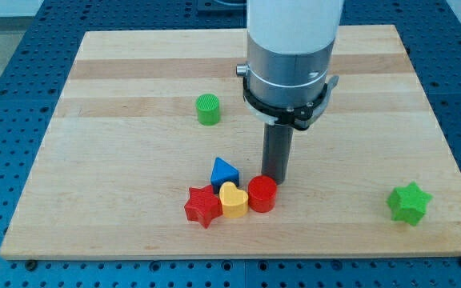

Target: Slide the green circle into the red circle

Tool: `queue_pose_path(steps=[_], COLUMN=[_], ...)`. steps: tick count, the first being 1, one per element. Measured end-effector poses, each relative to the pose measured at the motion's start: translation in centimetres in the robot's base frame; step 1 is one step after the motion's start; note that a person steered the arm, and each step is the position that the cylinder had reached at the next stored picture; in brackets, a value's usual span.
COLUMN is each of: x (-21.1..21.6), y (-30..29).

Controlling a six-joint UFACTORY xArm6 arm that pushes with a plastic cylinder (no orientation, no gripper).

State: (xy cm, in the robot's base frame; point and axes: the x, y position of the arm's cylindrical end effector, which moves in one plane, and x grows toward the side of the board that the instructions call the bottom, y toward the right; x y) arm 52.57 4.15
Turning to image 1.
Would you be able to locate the blue triangle block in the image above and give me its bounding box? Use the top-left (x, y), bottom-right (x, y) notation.
top-left (210, 157), bottom-right (240, 194)

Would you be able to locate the red star block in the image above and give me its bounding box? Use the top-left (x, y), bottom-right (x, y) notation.
top-left (184, 185), bottom-right (222, 229)

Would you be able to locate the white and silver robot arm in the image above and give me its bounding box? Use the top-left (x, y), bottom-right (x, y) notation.
top-left (243, 0), bottom-right (343, 109)

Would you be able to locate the green cylinder block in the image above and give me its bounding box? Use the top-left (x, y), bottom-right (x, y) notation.
top-left (195, 94), bottom-right (220, 126)

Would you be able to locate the wooden board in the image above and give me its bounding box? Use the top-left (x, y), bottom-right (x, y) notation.
top-left (0, 25), bottom-right (461, 260)

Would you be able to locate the black clamp ring with lever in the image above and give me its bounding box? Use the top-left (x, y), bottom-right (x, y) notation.
top-left (241, 74), bottom-right (340, 132)

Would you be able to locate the red cylinder block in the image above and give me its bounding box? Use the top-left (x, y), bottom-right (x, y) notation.
top-left (248, 175), bottom-right (277, 213)

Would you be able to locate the green star block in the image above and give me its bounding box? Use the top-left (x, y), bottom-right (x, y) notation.
top-left (386, 182), bottom-right (433, 226)

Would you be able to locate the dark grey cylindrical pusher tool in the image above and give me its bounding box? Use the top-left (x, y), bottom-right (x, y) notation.
top-left (261, 124), bottom-right (293, 185)

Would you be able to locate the yellow heart block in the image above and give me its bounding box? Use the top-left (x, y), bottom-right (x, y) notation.
top-left (219, 182), bottom-right (249, 218)

